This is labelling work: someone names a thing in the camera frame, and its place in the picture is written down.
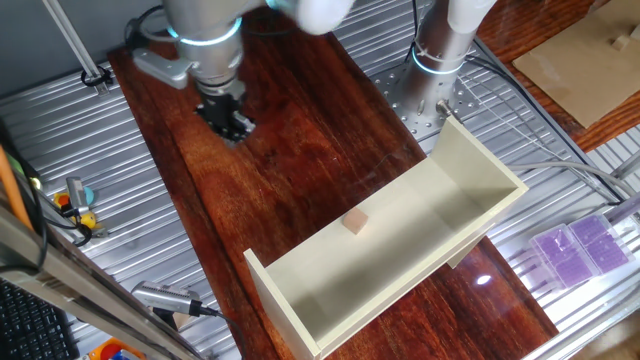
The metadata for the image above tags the black keyboard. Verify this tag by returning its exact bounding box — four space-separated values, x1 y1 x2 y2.
0 277 81 360

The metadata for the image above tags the small cardboard box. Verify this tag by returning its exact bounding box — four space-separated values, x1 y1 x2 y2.
169 312 197 331

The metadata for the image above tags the beige shelf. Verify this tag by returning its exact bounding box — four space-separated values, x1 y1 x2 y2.
243 115 530 360

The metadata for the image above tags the orange tube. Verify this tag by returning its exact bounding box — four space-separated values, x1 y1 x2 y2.
0 143 34 232

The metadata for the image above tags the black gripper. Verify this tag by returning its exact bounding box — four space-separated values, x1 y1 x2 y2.
195 85 257 147

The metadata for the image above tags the aluminium pole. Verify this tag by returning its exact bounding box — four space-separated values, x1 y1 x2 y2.
41 0 111 97

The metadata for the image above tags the grey clamp mount with knob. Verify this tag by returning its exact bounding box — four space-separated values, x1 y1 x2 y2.
64 176 109 240

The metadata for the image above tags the dark red wooden board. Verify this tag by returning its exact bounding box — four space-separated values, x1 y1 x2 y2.
106 2 560 360

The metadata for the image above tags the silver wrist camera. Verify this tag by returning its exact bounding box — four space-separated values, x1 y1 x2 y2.
131 47 196 91

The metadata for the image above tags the orange emergency stop box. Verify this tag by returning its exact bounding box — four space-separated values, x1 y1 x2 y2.
87 337 146 360

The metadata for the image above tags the thick grey base cable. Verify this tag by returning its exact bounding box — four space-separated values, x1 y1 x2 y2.
507 160 640 199

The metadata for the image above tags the small wooden cube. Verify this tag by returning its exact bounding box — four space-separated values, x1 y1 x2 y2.
342 208 370 235

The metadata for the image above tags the grey metal bar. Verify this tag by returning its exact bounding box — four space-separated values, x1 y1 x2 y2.
607 148 640 181

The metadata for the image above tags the brown cardboard sheet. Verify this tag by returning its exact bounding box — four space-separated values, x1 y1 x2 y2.
512 0 640 130

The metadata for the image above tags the black pole clip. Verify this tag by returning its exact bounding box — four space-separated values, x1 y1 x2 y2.
80 64 115 89

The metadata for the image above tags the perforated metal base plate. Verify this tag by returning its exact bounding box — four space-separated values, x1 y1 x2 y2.
370 58 484 142

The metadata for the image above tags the clear case with purple parts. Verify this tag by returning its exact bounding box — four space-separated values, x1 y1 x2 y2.
528 222 600 292
567 213 637 276

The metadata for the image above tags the silver metal beam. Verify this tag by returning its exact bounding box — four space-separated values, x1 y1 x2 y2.
0 197 206 360

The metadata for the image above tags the black camera cable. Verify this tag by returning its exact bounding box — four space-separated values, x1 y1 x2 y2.
198 305 247 360

